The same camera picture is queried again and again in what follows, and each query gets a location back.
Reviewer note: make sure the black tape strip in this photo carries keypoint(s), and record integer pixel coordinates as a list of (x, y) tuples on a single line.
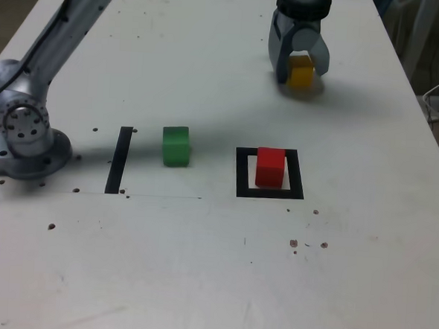
[(118, 158)]

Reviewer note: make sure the red cube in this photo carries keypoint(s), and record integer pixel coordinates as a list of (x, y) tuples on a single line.
[(269, 169)]

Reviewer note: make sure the yellow cube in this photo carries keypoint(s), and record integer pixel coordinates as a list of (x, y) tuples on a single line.
[(301, 74)]

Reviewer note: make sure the black tape square outline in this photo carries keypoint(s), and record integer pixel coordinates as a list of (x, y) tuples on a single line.
[(241, 173)]

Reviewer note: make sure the green cube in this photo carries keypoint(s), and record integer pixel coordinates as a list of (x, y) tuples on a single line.
[(175, 148)]

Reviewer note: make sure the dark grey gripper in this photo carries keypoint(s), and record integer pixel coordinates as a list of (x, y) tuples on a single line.
[(304, 23)]

